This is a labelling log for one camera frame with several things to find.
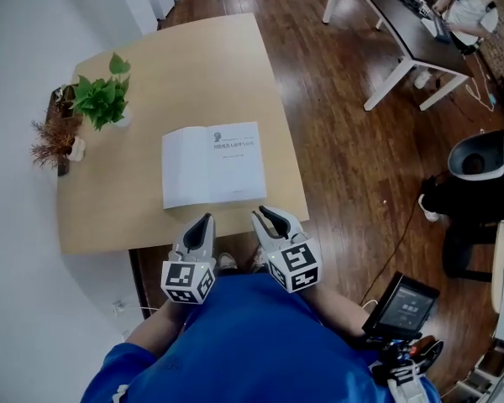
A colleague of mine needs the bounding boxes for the light wood table white legs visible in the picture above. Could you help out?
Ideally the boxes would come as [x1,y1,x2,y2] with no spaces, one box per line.
[56,13,311,321]

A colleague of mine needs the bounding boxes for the person's right shoe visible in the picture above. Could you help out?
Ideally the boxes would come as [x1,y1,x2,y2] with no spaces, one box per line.
[251,245,268,275]

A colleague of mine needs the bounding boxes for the person's left forearm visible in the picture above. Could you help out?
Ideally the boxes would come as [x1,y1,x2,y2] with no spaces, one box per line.
[125,298,194,356]

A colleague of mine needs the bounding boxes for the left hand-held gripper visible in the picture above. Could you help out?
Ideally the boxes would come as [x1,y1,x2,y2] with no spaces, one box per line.
[160,212,218,306]

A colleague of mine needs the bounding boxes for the green potted plant white pot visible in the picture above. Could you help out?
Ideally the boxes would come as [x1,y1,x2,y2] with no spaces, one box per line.
[69,51,132,132]

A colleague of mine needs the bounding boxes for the black chair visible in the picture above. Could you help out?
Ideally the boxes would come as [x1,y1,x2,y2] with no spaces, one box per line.
[440,220,495,283]

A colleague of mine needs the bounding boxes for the white wall plug with cable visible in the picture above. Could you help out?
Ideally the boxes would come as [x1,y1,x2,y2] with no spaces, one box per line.
[111,299,165,317]

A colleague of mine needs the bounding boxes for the black device mount with cables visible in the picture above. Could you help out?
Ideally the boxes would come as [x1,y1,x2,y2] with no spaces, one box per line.
[369,333,445,398]

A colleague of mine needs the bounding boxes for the person's left shoe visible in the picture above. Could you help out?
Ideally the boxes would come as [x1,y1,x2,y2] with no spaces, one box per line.
[216,252,239,276]

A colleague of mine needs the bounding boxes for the long black floor cable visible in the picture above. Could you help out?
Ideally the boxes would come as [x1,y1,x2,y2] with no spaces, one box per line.
[359,174,429,306]

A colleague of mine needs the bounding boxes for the person's blue shirt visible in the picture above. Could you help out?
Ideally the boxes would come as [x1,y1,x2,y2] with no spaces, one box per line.
[80,273,442,403]

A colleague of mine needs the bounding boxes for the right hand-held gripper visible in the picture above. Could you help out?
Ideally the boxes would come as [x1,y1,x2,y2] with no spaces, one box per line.
[250,205,323,296]

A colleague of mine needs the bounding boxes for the black tablet screen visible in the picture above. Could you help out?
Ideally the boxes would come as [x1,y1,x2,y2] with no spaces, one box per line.
[362,270,441,340]

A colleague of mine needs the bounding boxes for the person's shoe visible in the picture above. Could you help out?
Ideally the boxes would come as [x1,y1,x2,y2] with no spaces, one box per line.
[251,245,268,275]
[216,252,239,276]

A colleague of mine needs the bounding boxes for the brown dried plant white pot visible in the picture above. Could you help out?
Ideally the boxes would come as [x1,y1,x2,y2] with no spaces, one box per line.
[29,111,87,170]

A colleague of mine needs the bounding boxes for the person's right forearm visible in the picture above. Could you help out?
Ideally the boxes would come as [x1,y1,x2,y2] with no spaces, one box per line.
[308,285,369,339]

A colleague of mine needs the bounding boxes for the dark wooden organizer box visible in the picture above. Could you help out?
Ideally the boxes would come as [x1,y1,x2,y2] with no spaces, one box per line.
[45,84,83,178]

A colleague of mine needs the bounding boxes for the dark desk white legs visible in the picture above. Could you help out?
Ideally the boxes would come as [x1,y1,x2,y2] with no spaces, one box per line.
[322,0,475,112]

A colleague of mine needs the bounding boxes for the white and yellow book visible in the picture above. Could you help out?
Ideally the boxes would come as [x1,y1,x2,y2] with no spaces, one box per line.
[161,120,268,212]

